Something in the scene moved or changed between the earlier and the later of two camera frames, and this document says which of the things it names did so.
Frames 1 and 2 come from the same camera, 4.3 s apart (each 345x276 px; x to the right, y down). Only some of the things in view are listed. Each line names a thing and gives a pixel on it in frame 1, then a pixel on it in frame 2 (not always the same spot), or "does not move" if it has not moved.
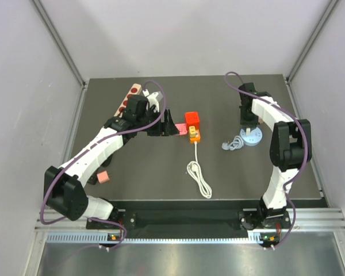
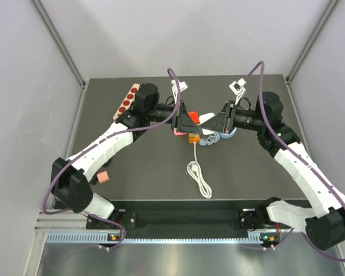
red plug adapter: x=192 y=119 does not move
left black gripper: x=167 y=128 → x=182 y=122
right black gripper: x=253 y=123 → x=223 y=122
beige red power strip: x=135 y=89 does not move
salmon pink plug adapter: x=103 y=176 does not move
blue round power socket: x=254 y=138 → x=225 y=135
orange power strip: x=197 y=138 does not move
